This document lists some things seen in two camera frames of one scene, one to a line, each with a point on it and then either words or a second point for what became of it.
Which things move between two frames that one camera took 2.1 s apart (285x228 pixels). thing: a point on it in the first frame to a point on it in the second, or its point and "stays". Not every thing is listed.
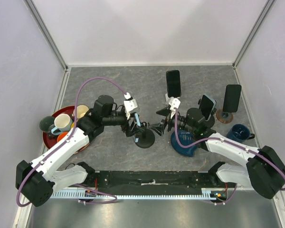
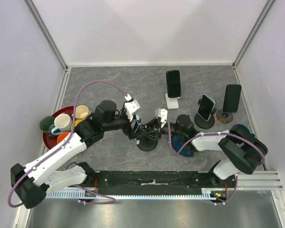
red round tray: (49, 142) stays
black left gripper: (132, 130) stays
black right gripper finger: (159, 128) to (152, 135)
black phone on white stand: (173, 84) stays
